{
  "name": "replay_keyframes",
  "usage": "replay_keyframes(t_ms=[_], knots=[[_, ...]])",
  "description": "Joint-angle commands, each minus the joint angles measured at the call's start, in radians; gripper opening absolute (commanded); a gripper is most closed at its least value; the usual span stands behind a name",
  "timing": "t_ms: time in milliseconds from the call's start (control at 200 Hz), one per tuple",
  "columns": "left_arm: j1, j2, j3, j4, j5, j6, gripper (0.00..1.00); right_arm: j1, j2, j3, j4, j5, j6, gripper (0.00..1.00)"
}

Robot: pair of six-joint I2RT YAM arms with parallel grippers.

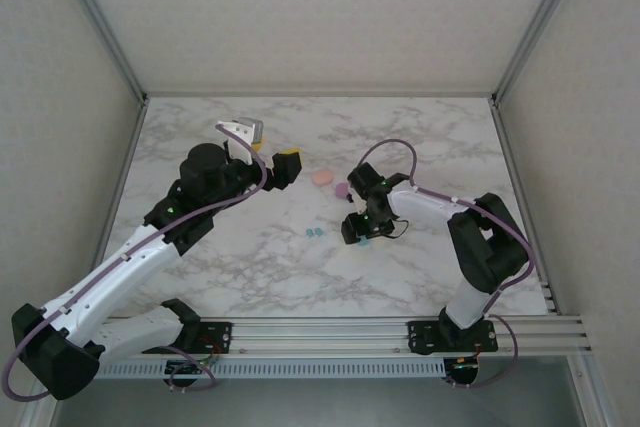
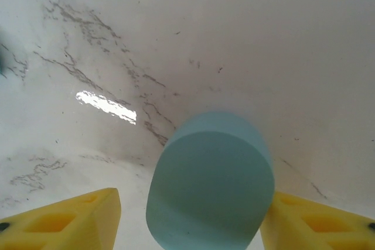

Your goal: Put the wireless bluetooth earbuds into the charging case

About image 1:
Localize black controller board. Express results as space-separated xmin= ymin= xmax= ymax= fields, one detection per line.
xmin=164 ymin=358 xmax=214 ymax=381
xmin=443 ymin=355 xmax=482 ymax=384

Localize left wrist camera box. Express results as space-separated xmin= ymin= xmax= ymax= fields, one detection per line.
xmin=216 ymin=116 xmax=266 ymax=167

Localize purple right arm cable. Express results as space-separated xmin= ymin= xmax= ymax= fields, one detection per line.
xmin=355 ymin=138 xmax=536 ymax=391

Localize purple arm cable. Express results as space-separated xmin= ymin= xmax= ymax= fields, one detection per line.
xmin=1 ymin=121 xmax=269 ymax=401
xmin=355 ymin=138 xmax=536 ymax=391

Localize thin black wire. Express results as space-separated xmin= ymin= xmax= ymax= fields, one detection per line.
xmin=382 ymin=219 xmax=410 ymax=242

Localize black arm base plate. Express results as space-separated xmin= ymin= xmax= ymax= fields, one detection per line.
xmin=141 ymin=319 xmax=234 ymax=355
xmin=407 ymin=319 xmax=500 ymax=356

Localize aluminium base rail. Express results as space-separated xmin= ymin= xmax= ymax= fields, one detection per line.
xmin=107 ymin=315 xmax=592 ymax=358

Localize aluminium frame post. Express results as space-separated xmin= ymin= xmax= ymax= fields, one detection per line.
xmin=48 ymin=0 xmax=150 ymax=107
xmin=490 ymin=0 xmax=594 ymax=107

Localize white slotted cable duct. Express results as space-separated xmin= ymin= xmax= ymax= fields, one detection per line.
xmin=97 ymin=357 xmax=447 ymax=379

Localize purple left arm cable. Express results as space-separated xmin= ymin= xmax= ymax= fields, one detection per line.
xmin=1 ymin=121 xmax=269 ymax=401

